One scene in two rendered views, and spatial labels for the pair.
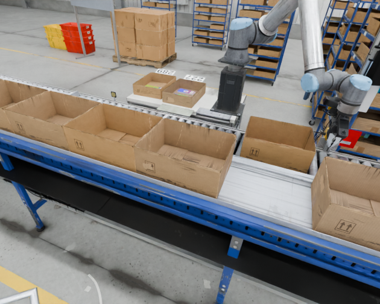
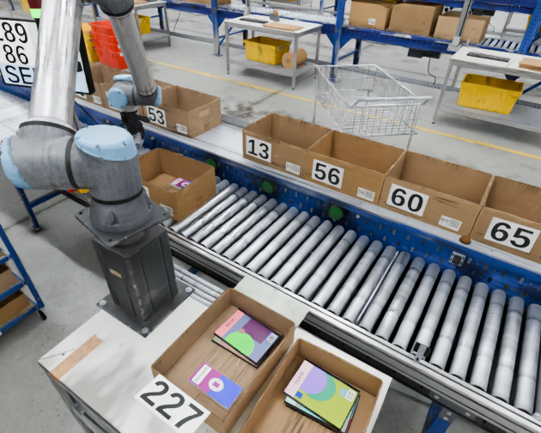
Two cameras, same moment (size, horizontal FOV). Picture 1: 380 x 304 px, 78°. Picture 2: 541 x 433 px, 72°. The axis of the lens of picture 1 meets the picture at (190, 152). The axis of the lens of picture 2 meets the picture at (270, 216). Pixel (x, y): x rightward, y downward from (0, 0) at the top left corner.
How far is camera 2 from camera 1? 272 cm
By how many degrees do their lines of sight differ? 105
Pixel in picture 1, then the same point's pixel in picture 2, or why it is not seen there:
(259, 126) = (166, 199)
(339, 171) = (179, 118)
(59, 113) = (461, 231)
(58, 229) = not seen: hidden behind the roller
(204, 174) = (281, 120)
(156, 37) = not seen: outside the picture
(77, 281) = not seen: hidden behind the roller
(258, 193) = (237, 139)
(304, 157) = (166, 156)
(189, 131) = (280, 149)
